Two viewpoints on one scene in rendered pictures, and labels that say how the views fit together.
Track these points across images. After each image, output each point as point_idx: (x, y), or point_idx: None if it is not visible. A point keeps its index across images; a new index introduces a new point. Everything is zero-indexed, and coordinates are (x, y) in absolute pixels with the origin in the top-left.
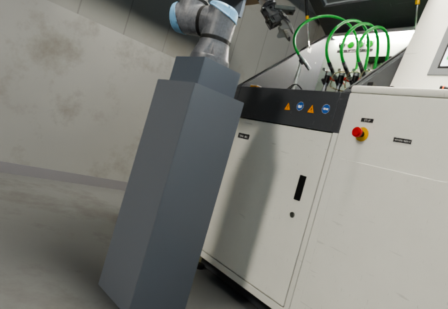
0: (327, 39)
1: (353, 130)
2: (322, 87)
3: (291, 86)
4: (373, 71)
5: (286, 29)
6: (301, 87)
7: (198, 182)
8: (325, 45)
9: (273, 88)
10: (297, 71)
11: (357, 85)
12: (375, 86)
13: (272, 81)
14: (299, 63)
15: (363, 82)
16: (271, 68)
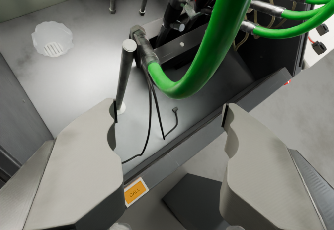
0: (321, 22)
1: (286, 84)
2: (165, 29)
3: (156, 104)
4: (313, 7)
5: (110, 150)
6: (148, 77)
7: None
8: (303, 33)
9: (194, 155)
10: (128, 73)
11: (314, 63)
12: (327, 52)
13: (22, 138)
14: (130, 62)
15: (306, 42)
16: (6, 160)
